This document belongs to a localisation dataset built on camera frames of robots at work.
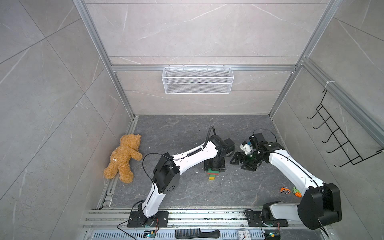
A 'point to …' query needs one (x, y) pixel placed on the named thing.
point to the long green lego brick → (209, 171)
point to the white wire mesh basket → (197, 80)
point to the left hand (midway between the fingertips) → (219, 170)
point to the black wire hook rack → (341, 145)
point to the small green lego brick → (212, 175)
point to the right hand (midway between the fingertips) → (237, 164)
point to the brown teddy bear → (120, 158)
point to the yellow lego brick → (212, 178)
